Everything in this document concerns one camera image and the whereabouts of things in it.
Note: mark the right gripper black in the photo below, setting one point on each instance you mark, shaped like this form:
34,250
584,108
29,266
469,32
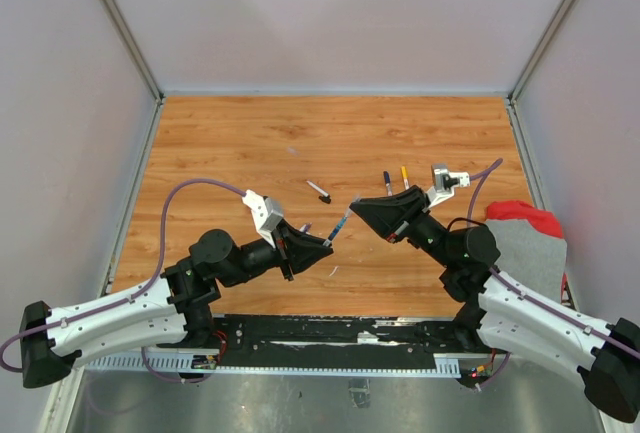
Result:
384,214

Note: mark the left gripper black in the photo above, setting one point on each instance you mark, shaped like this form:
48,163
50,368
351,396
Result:
305,251

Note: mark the blue gel pen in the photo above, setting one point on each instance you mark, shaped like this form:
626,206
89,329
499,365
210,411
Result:
339,226

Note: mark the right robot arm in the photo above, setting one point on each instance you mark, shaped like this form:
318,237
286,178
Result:
502,313

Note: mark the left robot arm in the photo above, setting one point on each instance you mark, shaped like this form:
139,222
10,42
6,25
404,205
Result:
171,311

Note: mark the white pen black end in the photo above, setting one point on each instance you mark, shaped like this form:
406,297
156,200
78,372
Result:
317,188

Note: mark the red and grey cloth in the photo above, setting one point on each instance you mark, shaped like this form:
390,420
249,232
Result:
532,245

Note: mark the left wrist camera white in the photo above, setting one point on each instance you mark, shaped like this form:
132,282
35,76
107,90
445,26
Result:
266,214

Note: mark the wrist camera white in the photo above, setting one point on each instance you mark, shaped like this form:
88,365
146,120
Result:
266,214
444,184

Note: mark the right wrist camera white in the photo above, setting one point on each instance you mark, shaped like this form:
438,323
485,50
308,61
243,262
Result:
444,184

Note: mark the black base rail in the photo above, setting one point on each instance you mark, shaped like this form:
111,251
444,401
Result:
340,342

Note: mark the aluminium frame rail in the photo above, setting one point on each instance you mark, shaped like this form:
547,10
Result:
305,374

